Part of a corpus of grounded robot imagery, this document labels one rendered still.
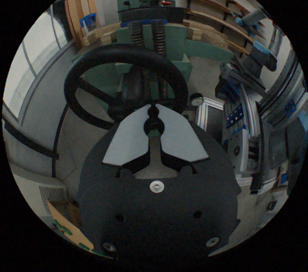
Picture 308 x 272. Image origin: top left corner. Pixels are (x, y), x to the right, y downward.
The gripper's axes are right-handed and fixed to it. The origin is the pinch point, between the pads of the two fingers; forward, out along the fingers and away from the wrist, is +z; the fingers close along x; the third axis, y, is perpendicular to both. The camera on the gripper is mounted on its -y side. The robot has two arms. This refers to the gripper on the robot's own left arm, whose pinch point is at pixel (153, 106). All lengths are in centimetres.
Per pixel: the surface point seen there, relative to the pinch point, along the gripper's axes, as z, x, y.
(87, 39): 26.4, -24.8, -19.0
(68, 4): 84, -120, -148
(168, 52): 12.3, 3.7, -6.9
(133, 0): 22.6, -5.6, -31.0
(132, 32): 8.3, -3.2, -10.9
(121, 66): 13.8, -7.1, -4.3
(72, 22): 110, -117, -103
